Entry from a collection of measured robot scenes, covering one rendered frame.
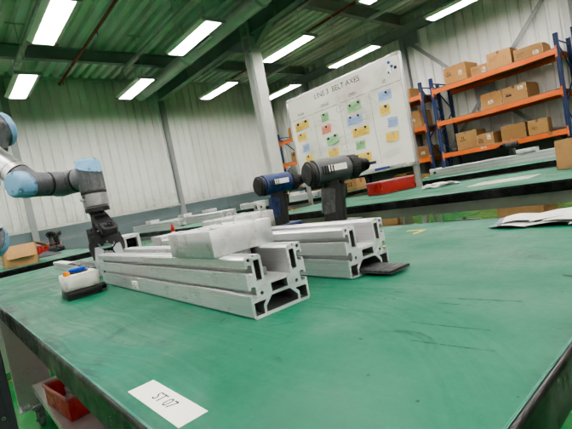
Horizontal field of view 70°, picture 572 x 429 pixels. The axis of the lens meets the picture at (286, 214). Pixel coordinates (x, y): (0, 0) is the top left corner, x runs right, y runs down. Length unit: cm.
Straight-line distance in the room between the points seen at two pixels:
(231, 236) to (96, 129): 1256
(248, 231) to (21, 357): 204
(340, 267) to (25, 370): 210
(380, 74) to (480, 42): 816
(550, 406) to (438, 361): 8
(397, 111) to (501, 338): 349
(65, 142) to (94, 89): 182
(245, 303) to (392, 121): 340
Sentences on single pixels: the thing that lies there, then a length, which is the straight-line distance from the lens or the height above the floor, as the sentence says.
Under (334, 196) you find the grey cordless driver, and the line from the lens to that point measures 94.
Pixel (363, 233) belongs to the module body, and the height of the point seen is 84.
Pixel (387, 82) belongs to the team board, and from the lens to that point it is 391.
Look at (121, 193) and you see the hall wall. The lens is 1295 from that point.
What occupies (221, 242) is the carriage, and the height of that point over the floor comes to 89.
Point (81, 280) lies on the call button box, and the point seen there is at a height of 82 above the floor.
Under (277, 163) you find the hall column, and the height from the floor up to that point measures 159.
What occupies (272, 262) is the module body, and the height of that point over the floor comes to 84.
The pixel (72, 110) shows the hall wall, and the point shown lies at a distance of 1313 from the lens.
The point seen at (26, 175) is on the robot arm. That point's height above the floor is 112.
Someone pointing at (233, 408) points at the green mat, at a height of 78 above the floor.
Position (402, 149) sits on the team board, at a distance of 382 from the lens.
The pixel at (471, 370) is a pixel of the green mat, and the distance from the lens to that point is 36.
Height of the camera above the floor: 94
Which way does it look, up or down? 3 degrees down
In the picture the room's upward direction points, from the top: 11 degrees counter-clockwise
